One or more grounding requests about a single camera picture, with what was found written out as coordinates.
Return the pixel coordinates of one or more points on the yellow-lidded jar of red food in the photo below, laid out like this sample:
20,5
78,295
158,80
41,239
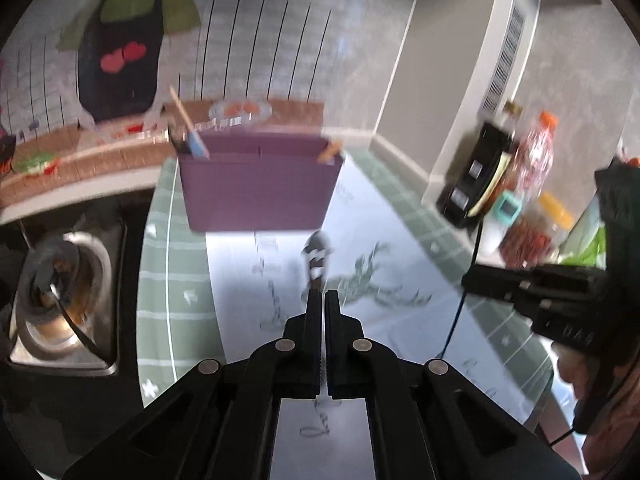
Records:
530,235

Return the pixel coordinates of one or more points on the purple utensil organizer box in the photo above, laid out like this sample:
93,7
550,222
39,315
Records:
255,190

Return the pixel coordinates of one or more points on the shovel-shaped metal spoon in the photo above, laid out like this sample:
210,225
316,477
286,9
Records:
316,260

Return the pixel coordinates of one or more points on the brown wooden utensil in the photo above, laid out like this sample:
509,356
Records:
330,152

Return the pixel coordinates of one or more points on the green checked table mat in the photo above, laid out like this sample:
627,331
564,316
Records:
165,270

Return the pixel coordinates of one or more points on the white vented appliance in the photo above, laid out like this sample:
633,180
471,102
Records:
500,35

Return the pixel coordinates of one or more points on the clear bottle with orange cap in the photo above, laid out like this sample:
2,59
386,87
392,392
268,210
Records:
537,155

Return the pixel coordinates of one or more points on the teal small container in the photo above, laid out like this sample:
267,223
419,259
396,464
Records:
507,208

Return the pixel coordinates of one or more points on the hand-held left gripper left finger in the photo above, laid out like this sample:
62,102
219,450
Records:
314,312

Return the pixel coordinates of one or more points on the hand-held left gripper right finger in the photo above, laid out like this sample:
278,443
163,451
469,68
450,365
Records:
332,312

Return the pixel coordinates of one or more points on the person's right hand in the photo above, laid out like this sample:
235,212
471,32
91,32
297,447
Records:
567,372

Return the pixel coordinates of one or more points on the black box with white labels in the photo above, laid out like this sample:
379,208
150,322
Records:
475,180

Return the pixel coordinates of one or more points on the wooden chopstick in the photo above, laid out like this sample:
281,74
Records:
181,110

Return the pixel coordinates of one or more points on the green plastic bag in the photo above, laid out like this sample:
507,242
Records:
590,242

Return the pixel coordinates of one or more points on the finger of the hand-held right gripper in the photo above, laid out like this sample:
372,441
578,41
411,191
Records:
565,322
500,280

